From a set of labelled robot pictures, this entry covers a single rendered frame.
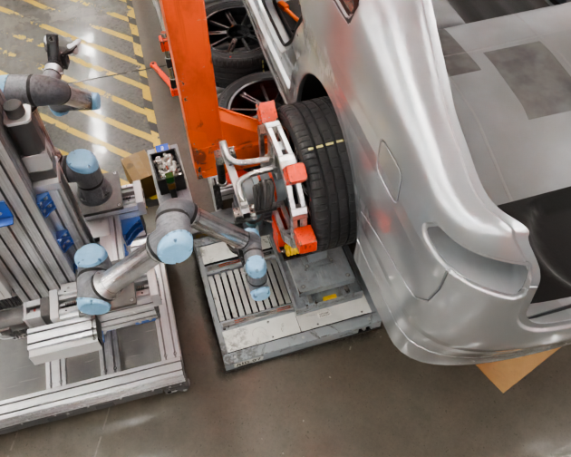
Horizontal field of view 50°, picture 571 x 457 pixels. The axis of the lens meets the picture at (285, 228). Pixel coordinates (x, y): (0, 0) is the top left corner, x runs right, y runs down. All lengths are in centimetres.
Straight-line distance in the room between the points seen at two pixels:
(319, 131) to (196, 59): 62
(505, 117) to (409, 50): 104
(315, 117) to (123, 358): 145
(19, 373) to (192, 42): 172
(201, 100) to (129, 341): 120
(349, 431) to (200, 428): 70
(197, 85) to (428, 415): 187
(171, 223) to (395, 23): 94
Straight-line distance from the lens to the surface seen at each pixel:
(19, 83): 244
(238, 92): 367
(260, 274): 226
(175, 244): 200
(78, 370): 309
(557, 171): 286
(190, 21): 258
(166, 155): 326
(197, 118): 289
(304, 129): 245
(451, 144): 173
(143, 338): 308
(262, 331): 316
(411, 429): 309
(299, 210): 244
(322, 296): 318
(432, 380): 320
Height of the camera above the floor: 289
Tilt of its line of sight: 53 degrees down
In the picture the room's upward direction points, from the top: 2 degrees counter-clockwise
